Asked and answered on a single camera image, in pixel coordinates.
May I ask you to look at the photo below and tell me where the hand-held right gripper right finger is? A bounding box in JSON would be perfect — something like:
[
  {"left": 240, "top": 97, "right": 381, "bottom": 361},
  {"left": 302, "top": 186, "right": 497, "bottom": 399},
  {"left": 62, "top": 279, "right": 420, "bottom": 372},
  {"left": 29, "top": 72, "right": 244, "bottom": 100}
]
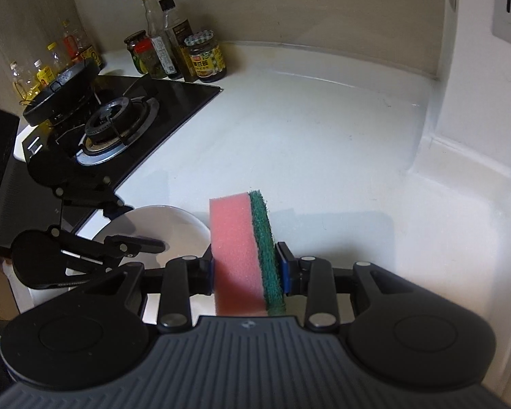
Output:
[{"left": 275, "top": 242, "right": 414, "bottom": 333}]

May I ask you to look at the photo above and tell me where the dark lid green label jar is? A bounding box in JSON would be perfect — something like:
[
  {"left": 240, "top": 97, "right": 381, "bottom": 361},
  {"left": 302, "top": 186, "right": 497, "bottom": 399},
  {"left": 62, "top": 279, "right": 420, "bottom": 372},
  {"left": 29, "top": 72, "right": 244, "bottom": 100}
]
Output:
[{"left": 124, "top": 30, "right": 149, "bottom": 73}]

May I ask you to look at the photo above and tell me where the small yellow cap bottle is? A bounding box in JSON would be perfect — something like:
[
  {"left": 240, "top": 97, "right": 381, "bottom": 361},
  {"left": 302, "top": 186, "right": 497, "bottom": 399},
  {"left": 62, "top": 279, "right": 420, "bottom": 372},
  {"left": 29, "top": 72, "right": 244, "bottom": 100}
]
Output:
[{"left": 47, "top": 43, "right": 65, "bottom": 74}]

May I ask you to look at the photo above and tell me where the red lid jar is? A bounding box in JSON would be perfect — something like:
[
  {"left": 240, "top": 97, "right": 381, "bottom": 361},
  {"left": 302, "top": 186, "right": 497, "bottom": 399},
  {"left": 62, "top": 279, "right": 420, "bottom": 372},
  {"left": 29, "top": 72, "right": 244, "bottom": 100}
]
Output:
[{"left": 133, "top": 38, "right": 157, "bottom": 76}]

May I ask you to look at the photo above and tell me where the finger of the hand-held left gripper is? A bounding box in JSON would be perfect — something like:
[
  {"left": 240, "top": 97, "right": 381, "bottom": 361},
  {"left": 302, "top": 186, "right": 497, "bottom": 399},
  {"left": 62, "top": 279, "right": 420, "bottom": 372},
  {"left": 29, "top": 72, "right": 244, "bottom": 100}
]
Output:
[
  {"left": 55, "top": 176, "right": 134, "bottom": 219},
  {"left": 47, "top": 226, "right": 167, "bottom": 274}
]

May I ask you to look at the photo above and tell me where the yellow cap clear bottle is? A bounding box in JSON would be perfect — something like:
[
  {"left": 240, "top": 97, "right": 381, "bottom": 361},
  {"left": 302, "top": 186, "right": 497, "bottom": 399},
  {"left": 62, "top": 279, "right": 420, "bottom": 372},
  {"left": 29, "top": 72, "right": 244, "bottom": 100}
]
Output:
[{"left": 138, "top": 0, "right": 175, "bottom": 80}]

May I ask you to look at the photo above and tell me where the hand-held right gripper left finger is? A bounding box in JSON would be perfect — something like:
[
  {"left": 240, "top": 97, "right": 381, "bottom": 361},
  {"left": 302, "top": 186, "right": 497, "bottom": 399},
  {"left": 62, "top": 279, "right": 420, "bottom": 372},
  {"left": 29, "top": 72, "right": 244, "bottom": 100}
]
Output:
[{"left": 68, "top": 245, "right": 216, "bottom": 334}]

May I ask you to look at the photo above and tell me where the black frying pan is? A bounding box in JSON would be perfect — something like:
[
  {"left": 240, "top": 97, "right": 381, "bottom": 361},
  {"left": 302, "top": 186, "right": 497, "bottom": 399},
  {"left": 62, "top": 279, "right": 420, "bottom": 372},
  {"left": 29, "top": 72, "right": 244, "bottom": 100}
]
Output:
[{"left": 22, "top": 59, "right": 101, "bottom": 127}]

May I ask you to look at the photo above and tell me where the gas burner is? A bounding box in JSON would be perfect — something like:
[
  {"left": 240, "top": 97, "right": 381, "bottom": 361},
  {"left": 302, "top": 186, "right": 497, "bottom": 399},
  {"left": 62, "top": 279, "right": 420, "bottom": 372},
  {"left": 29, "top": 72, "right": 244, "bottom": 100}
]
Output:
[{"left": 77, "top": 97, "right": 160, "bottom": 167}]

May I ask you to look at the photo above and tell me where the red label bottle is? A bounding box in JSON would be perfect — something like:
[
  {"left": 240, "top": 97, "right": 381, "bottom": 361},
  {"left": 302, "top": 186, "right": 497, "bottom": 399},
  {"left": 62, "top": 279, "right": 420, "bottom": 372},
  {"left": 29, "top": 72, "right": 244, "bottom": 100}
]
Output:
[{"left": 62, "top": 19, "right": 85, "bottom": 65}]

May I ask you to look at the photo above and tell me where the black cap oil bottle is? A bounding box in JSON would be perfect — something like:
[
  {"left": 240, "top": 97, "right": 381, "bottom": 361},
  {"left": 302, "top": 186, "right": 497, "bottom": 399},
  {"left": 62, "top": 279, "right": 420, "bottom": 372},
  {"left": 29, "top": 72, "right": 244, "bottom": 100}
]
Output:
[{"left": 158, "top": 0, "right": 197, "bottom": 83}]

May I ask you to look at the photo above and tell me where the pink and green sponge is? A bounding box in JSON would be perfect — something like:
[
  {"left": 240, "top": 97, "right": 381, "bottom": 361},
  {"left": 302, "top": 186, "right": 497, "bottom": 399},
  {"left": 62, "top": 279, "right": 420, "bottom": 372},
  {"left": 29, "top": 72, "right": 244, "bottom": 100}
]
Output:
[{"left": 208, "top": 190, "right": 289, "bottom": 318}]

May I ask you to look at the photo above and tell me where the black glass cooktop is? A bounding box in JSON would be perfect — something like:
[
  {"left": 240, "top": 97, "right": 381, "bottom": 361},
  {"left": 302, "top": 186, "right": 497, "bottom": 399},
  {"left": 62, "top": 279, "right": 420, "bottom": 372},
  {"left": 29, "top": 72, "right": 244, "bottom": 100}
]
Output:
[{"left": 15, "top": 74, "right": 223, "bottom": 239}]

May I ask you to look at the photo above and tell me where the white patterned bowl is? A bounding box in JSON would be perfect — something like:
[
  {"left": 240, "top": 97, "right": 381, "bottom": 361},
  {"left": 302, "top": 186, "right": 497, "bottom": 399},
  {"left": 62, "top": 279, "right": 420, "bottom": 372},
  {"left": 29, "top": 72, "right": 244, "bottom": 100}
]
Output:
[{"left": 94, "top": 205, "right": 212, "bottom": 274}]

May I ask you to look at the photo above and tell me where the checkered lid sauce jar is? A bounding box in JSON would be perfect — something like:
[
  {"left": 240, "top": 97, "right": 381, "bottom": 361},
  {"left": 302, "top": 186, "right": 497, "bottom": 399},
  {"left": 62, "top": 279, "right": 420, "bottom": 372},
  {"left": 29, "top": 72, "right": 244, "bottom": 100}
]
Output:
[{"left": 184, "top": 30, "right": 229, "bottom": 84}]

